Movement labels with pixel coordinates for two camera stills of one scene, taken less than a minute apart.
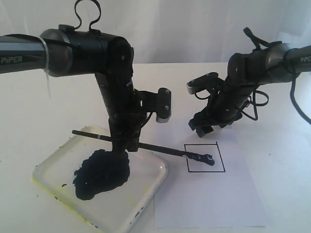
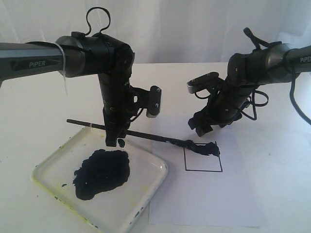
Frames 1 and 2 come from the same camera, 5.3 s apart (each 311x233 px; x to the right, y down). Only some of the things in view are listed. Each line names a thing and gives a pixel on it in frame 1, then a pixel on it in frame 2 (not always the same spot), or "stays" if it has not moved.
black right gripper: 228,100 stays
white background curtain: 169,31 stays
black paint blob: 104,171 stays
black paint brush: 202,158 -> 208,148
